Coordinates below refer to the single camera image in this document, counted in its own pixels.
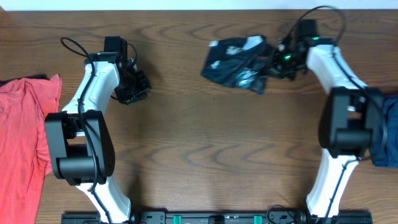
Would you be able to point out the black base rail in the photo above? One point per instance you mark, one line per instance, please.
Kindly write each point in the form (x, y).
(272, 217)

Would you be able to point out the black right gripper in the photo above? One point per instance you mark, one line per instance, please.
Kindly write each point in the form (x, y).
(275, 68)

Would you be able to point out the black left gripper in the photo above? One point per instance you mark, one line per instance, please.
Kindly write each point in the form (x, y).
(145, 88)

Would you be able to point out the black orange-patterned shirt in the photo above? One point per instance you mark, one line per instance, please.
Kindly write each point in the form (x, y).
(238, 63)

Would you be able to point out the dark blue folded cloth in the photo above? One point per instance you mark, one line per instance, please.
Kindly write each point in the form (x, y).
(384, 152)

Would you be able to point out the red shirt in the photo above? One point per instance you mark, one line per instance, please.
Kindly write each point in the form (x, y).
(25, 157)

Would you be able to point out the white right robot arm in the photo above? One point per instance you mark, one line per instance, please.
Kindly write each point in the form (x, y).
(351, 122)

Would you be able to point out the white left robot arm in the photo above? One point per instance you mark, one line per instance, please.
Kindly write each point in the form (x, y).
(80, 145)

